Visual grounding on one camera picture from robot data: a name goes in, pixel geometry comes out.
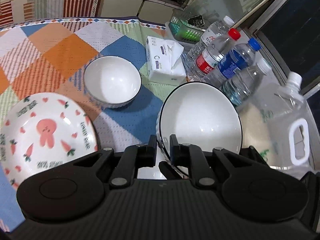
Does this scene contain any white bowl with dark rim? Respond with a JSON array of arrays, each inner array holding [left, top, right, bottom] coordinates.
[[136, 166, 167, 180], [155, 82, 243, 178], [83, 56, 142, 109]]

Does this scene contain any dark window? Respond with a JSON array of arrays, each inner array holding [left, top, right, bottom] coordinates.
[[255, 0, 320, 95]]

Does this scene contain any small black device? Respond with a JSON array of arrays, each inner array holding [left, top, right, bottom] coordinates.
[[187, 16, 205, 28]]

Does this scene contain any patchwork counter cloth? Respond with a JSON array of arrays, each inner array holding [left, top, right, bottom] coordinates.
[[0, 0, 104, 27]]

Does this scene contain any red cap water bottle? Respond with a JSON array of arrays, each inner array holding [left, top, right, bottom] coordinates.
[[187, 28, 241, 81]]

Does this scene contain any clear plastic jug of rice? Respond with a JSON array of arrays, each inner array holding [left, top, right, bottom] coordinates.
[[236, 72, 315, 173]]

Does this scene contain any white cap green label bottle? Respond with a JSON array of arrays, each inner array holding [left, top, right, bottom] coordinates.
[[221, 61, 272, 106]]

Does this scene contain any cream base cabinet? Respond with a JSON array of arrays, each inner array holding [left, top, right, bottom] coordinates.
[[99, 0, 185, 22]]

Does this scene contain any green plastic basket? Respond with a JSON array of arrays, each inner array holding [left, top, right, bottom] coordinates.
[[168, 15, 206, 42]]

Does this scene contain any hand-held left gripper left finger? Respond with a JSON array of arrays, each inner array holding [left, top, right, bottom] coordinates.
[[72, 134, 157, 188]]

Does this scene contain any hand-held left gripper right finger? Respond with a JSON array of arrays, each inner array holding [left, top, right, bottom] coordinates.
[[169, 134, 247, 188]]

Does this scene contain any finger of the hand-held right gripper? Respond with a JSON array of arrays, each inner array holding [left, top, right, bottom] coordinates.
[[247, 146, 271, 167]]

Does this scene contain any patchwork tablecloth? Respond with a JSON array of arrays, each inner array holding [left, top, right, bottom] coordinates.
[[0, 17, 250, 233]]

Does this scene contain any blue cap water bottle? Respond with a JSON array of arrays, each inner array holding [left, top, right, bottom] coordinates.
[[207, 38, 258, 86]]

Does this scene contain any white tissue pack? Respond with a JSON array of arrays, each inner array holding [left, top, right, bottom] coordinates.
[[146, 36, 187, 82]]

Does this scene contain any pink bunny print plate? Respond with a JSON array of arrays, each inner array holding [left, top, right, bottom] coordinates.
[[0, 92, 98, 190]]

